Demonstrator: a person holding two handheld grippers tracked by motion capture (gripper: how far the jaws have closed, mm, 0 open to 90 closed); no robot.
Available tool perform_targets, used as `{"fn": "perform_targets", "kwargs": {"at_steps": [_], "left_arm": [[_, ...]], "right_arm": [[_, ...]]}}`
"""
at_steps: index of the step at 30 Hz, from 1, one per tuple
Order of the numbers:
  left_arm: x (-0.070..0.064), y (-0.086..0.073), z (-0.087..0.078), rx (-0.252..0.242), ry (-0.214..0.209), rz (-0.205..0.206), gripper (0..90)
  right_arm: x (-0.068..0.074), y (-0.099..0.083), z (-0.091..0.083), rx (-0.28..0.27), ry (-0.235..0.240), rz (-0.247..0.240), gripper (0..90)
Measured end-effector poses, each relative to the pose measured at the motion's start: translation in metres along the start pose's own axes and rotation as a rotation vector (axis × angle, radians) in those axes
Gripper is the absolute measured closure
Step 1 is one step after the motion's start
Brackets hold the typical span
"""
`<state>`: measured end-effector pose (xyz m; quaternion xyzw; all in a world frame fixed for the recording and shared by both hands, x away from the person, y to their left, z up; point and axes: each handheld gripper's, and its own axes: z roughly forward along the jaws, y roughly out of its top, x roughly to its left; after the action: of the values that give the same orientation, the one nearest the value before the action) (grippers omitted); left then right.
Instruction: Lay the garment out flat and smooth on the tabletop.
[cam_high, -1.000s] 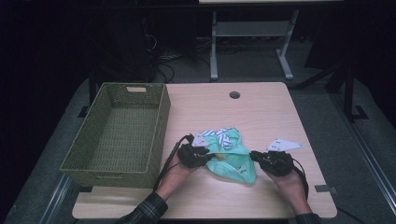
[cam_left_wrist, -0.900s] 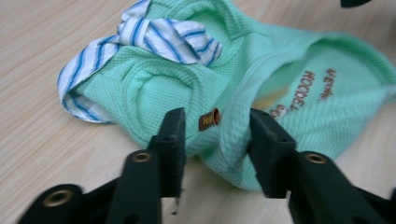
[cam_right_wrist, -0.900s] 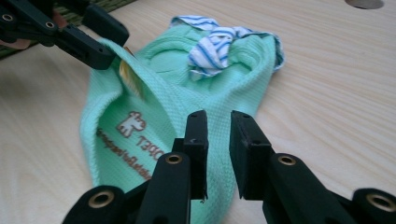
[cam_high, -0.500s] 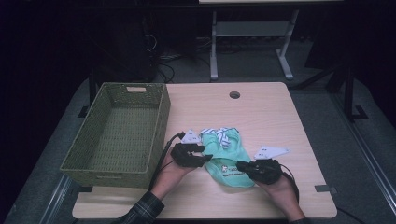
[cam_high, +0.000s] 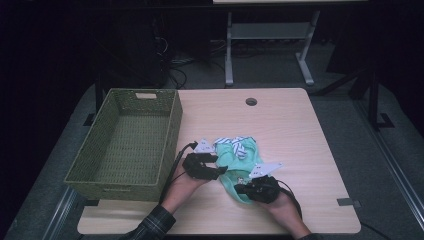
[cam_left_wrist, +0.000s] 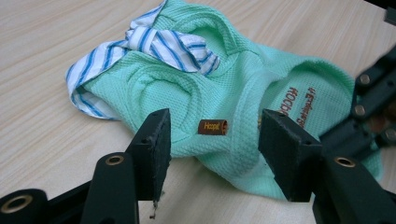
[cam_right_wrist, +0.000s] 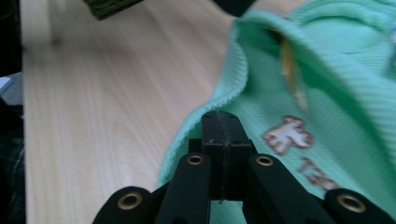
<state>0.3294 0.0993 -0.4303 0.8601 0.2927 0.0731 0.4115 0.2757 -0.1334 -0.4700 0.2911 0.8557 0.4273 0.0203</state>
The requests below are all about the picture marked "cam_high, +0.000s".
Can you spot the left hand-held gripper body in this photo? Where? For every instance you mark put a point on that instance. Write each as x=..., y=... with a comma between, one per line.
x=193, y=168

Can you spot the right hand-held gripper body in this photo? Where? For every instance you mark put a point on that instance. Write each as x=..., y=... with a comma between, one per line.
x=266, y=190

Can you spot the mint green garment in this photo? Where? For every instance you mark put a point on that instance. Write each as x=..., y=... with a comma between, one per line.
x=233, y=161

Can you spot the green woven basket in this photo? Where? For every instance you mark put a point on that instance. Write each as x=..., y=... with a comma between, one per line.
x=100, y=156

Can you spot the person's left hand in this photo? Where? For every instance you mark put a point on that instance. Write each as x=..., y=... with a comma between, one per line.
x=181, y=191

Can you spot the person's right hand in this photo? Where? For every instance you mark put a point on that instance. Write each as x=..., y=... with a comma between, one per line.
x=288, y=213

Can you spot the black metal stand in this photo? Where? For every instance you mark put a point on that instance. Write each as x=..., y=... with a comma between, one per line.
x=375, y=100

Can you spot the grey table edge bracket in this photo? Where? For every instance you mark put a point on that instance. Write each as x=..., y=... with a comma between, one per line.
x=348, y=202

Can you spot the metal floor rail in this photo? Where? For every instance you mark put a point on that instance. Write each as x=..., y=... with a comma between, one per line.
x=61, y=213
x=393, y=166

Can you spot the grey metal desk frame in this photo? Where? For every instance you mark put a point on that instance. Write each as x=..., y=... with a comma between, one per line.
x=266, y=30

